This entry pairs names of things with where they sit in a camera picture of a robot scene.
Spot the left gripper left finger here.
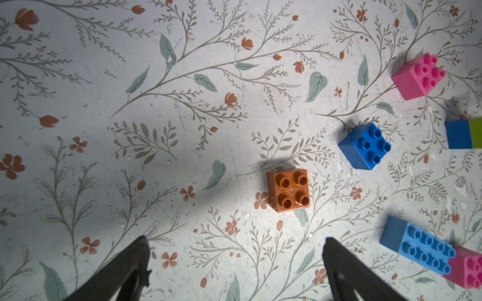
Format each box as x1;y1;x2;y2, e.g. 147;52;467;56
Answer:
66;236;151;300

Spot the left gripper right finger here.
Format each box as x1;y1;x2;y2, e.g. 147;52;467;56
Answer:
322;237;405;300

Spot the light blue long lego brick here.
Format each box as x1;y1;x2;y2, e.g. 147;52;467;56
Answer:
380;216;456;276

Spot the orange square lego brick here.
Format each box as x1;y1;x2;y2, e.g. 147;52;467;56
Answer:
266;169;310;213

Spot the blue and green brick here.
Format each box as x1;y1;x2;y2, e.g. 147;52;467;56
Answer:
445;117;482;149

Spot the pink square lego brick far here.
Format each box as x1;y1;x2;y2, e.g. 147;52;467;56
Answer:
392;53;446;100

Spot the dark blue square lego brick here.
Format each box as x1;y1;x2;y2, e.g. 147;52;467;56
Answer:
338;123;392;170

